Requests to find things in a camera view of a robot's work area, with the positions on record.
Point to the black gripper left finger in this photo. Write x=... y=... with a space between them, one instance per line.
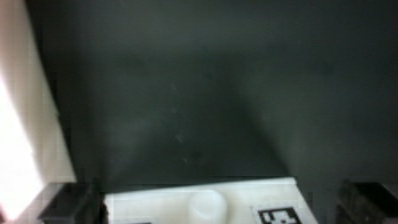
x=77 y=206

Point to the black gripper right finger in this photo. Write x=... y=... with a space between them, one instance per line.
x=367 y=203

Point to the white drawer box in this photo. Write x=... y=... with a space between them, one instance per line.
x=248 y=202

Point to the white drawer cabinet frame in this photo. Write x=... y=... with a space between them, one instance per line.
x=35 y=159

